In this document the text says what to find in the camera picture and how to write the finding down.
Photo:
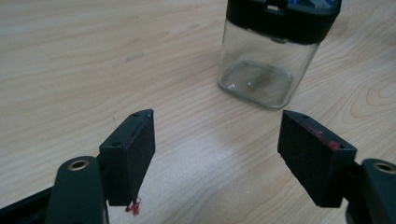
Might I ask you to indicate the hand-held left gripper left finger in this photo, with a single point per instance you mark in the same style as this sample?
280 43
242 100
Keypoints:
127 155

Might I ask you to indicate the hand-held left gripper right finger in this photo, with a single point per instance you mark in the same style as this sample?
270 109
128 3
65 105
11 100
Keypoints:
314 161

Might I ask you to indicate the clear jar with black lid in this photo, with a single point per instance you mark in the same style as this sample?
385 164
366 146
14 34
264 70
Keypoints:
267 59

